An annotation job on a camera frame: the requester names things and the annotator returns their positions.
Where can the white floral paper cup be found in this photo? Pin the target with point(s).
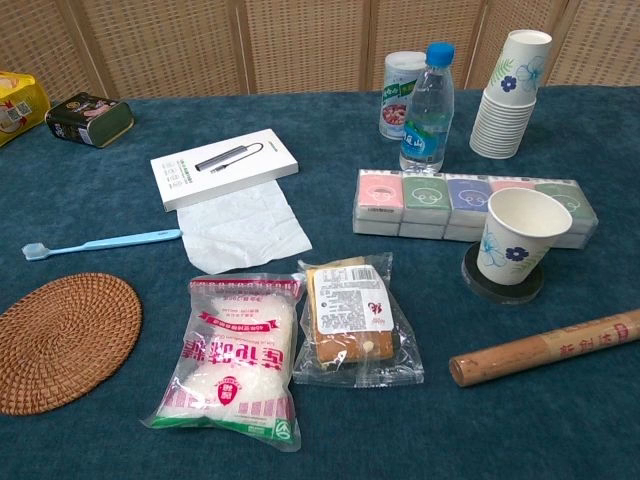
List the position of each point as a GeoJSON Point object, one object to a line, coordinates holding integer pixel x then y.
{"type": "Point", "coordinates": [510, 250]}

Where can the white-lidded porridge can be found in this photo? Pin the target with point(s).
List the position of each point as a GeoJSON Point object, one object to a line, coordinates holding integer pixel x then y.
{"type": "Point", "coordinates": [395, 100]}

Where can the round woven rattan coaster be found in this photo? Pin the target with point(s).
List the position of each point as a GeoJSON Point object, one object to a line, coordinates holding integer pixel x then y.
{"type": "Point", "coordinates": [65, 345]}

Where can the wooden rolling pin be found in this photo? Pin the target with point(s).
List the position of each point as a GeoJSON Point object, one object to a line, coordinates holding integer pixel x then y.
{"type": "Point", "coordinates": [525, 355]}

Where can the black round puck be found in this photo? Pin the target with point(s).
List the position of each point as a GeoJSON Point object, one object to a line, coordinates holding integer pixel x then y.
{"type": "Point", "coordinates": [520, 295]}

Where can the clear bag of sugar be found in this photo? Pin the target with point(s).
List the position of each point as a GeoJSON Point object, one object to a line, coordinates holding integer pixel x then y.
{"type": "Point", "coordinates": [235, 360]}

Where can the stack of floral paper cups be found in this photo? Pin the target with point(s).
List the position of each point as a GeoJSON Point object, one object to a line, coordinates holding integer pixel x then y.
{"type": "Point", "coordinates": [505, 125]}

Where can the white paper napkin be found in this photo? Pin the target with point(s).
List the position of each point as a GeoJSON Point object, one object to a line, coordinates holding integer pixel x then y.
{"type": "Point", "coordinates": [240, 235]}

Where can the dark green tin can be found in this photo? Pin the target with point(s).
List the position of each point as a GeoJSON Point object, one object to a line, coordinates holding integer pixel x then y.
{"type": "Point", "coordinates": [95, 122]}

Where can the multicolour pocket tissue multipack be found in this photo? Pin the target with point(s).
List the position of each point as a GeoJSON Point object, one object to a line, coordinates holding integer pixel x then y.
{"type": "Point", "coordinates": [425, 200]}

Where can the white usb hub box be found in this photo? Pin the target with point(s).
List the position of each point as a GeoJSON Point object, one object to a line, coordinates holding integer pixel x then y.
{"type": "Point", "coordinates": [220, 170]}

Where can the yellow snack package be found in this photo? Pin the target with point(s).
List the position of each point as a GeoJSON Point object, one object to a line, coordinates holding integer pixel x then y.
{"type": "Point", "coordinates": [25, 110]}

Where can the wooden rattan folding screen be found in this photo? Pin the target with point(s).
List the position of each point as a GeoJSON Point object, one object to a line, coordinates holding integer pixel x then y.
{"type": "Point", "coordinates": [300, 40]}

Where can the plastic-wrapped cake slice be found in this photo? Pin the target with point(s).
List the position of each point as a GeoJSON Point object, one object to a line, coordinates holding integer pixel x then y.
{"type": "Point", "coordinates": [350, 320]}

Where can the light blue toothbrush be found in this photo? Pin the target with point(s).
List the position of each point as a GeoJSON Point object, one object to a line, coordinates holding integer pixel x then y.
{"type": "Point", "coordinates": [110, 242]}

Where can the blue-capped water bottle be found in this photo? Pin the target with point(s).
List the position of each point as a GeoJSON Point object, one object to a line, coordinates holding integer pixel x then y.
{"type": "Point", "coordinates": [425, 130]}

